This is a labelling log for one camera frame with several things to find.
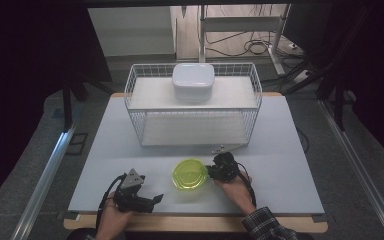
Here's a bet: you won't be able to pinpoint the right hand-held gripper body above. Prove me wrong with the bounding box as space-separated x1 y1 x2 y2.
208 143 248 183

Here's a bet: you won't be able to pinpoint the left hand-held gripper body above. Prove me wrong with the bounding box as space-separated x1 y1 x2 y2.
113 168 148 214

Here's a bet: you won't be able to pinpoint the white wire shelf rack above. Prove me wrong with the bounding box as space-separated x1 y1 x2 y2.
124 62 263 148

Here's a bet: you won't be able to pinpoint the person's right hand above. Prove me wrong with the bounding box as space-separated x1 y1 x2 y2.
214 170 257 216

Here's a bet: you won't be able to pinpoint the person's left hand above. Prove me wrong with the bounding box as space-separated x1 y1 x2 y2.
95 191 135 240

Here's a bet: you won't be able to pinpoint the black floor frames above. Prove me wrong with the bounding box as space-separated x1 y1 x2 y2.
65 132 89 156

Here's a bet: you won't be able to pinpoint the white lidded container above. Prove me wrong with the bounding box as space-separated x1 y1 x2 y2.
171 63 216 104

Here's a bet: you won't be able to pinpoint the black metal stand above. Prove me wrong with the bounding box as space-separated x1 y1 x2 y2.
62 74 92 132
332 81 348 132

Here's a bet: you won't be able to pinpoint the white power strip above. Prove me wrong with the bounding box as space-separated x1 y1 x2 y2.
293 69 312 84

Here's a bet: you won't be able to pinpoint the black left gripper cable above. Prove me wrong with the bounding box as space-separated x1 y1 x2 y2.
95 172 128 231

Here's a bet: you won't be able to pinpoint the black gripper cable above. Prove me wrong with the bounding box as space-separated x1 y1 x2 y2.
95 172 128 231
236 162 258 208

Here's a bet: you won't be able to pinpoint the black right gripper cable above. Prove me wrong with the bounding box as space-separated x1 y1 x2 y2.
236 162 258 208

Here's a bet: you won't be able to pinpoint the silver metal floor rail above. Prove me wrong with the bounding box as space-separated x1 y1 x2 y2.
10 122 78 240
317 99 384 240

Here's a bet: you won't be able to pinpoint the black floor cables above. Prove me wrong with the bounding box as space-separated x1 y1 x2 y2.
205 30 303 58

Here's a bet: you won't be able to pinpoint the white metal desk frame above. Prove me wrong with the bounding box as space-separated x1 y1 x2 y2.
198 4 292 76

